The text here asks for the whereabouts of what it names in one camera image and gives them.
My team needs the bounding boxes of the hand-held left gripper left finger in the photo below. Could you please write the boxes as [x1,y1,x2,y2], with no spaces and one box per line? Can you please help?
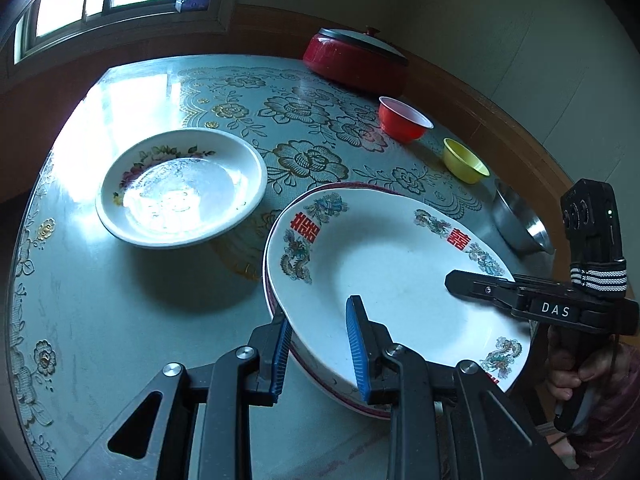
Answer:
[65,312,293,480]

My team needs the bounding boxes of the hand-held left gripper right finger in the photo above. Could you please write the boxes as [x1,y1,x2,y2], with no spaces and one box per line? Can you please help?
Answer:
[344,295,571,480]

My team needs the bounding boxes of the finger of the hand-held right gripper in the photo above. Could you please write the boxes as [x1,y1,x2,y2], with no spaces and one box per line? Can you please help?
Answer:
[444,269,526,312]

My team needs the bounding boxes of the white plate with maroon rim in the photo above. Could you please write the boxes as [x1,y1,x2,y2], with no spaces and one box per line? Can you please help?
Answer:
[262,181,501,419]

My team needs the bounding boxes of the white plate with red characters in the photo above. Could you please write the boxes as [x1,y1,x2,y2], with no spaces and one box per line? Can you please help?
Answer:
[262,186,532,397]

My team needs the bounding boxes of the red plastic bowl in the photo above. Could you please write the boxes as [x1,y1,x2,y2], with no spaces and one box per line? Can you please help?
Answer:
[377,96,434,145]

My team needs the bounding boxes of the person's right forearm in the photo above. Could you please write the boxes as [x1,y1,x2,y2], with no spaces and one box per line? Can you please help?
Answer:
[564,340,640,467]

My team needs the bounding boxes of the person's right hand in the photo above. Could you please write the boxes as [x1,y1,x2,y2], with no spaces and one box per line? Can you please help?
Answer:
[546,324,624,403]

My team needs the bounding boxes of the stainless steel bowl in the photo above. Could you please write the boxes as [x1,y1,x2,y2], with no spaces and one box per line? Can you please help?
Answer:
[491,180,556,256]

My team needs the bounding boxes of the yellow plastic bowl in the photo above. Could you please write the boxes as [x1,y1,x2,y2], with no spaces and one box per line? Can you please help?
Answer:
[442,138,491,185]

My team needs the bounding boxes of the white floral enamel plate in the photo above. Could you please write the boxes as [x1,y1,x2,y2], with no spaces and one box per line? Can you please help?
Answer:
[95,129,268,250]

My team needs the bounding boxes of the floral lace tablecloth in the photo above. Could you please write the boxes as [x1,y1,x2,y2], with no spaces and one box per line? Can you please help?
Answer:
[5,54,576,480]

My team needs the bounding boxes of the red cooking pot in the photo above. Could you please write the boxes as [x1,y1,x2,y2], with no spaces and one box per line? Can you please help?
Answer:
[302,32,410,97]

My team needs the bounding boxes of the pot lid with red knob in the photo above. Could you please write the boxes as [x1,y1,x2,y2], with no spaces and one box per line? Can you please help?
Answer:
[315,25,410,67]

